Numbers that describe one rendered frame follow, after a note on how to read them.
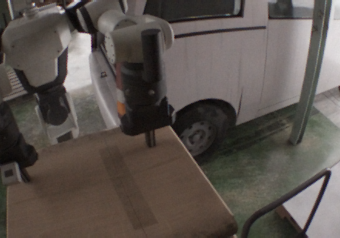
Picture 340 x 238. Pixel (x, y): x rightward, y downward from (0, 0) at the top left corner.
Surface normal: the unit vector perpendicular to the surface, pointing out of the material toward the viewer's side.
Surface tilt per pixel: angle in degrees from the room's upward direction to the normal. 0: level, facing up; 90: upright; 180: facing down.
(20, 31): 47
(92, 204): 0
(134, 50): 90
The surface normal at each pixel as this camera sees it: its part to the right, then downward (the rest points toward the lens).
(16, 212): -0.04, -0.79
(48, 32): 0.43, 0.57
